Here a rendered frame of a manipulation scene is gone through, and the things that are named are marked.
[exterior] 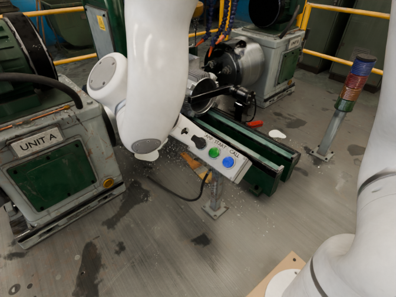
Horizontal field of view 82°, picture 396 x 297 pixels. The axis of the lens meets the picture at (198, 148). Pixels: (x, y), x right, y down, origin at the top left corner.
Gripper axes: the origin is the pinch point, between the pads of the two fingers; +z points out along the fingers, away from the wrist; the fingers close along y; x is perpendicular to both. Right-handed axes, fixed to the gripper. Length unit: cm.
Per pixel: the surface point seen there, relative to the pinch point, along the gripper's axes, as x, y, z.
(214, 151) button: -0.2, -5.2, 1.7
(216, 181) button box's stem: 6.5, -5.9, 11.5
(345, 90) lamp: -44, -16, 34
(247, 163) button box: -2.5, -13.5, 4.6
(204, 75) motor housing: -23.4, 27.1, 17.0
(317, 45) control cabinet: -226, 109, 273
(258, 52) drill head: -51, 27, 38
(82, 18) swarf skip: -68, 437, 118
